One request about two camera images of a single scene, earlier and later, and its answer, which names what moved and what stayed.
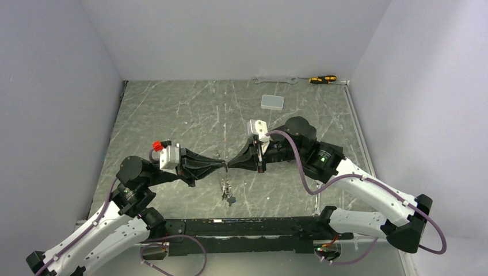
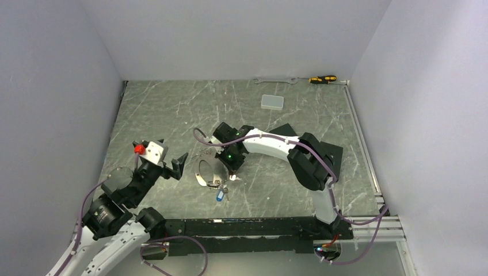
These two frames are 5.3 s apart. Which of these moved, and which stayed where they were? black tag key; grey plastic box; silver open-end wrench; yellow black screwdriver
Moved: black tag key
Stayed: silver open-end wrench; yellow black screwdriver; grey plastic box
